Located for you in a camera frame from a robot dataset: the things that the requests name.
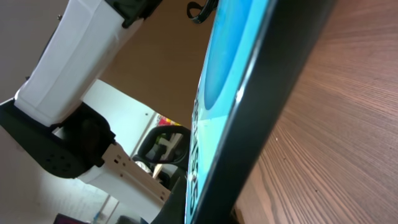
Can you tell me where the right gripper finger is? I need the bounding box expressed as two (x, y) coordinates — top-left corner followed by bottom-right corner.
(151, 177), (187, 224)

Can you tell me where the blue screen smartphone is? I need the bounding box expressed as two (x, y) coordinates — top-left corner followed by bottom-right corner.
(185, 0), (334, 223)

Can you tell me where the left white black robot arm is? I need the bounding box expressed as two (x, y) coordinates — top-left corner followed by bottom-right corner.
(1, 0), (170, 223)

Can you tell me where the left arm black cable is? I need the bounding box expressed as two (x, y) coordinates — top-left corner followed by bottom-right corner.
(186, 0), (219, 25)

